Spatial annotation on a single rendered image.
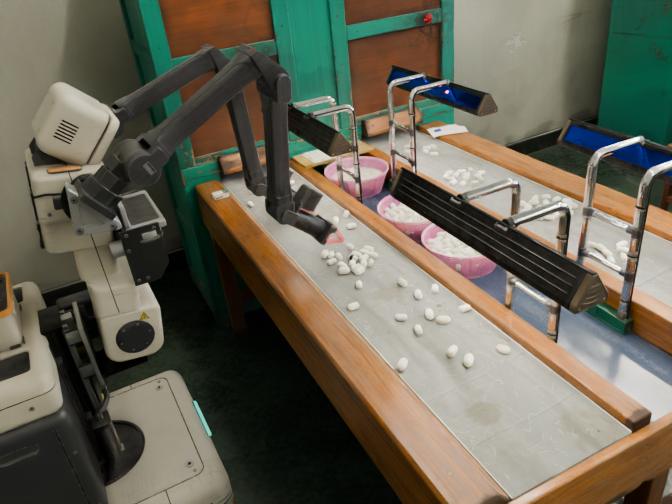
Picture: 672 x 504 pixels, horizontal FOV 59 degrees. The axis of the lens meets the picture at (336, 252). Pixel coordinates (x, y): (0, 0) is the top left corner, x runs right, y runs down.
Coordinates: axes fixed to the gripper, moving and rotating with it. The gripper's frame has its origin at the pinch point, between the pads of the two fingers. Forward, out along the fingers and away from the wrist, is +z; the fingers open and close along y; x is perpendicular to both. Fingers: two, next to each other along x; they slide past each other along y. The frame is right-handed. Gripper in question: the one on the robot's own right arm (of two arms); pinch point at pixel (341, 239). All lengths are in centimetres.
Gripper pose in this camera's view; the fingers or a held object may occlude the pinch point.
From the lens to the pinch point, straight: 181.4
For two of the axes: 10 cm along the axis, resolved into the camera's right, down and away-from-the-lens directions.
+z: 7.4, 3.5, 5.8
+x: -5.1, 8.5, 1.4
